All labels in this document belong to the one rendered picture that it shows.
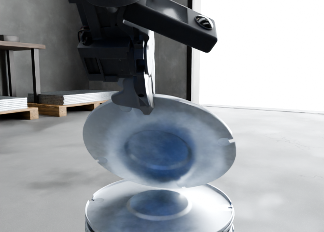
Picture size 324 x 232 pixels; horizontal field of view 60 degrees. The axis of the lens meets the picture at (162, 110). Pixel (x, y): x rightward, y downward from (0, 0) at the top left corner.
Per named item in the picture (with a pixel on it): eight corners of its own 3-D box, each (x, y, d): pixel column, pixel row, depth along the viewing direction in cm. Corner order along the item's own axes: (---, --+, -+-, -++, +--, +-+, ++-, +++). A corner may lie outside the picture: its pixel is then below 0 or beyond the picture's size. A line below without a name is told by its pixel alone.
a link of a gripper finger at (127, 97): (119, 112, 46) (107, 67, 39) (155, 113, 45) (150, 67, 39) (115, 127, 44) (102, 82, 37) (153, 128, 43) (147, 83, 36)
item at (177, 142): (128, 193, 68) (129, 190, 68) (251, 182, 57) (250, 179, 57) (49, 116, 49) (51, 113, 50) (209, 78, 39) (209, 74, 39)
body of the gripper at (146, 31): (101, 50, 42) (79, -34, 33) (159, 50, 41) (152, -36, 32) (88, 86, 37) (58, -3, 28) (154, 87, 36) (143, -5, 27)
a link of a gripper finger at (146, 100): (141, 90, 42) (133, 40, 36) (153, 90, 42) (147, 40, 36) (136, 113, 39) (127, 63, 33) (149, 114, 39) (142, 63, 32)
